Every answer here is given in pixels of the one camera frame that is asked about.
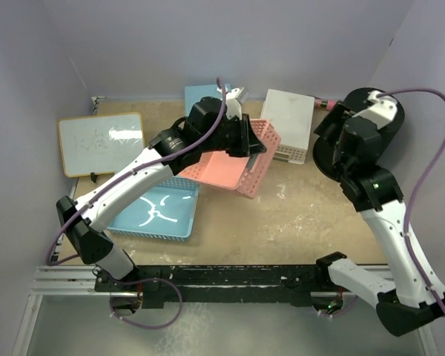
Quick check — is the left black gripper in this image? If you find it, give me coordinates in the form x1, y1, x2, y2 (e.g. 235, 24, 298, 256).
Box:
200, 113, 266, 158

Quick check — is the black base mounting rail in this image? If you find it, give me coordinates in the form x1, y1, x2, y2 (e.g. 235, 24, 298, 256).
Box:
93, 264, 348, 314

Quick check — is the blue perforated basket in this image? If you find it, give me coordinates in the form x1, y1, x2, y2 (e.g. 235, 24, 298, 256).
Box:
183, 83, 232, 119

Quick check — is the large black plastic bin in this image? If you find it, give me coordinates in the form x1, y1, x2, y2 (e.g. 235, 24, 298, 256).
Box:
325, 88, 405, 181

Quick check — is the pink marker pen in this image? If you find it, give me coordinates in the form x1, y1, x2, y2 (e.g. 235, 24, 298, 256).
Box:
314, 98, 337, 111

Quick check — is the small whiteboard yellow frame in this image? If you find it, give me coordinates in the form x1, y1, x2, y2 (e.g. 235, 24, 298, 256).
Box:
57, 112, 145, 178

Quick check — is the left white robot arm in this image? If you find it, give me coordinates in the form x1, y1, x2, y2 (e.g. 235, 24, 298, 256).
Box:
56, 96, 267, 291

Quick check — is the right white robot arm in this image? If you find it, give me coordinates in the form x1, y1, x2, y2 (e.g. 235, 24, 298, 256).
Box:
313, 102, 445, 337

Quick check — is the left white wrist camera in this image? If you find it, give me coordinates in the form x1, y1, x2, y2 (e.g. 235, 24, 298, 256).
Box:
225, 87, 249, 119

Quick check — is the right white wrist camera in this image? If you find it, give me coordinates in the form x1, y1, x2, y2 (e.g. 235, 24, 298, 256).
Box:
354, 90, 398, 129

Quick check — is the pink perforated basket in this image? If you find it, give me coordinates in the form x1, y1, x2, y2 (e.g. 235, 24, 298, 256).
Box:
179, 119, 280, 199

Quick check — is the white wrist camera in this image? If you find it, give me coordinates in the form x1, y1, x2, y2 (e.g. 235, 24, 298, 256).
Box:
225, 87, 249, 119
354, 90, 398, 129

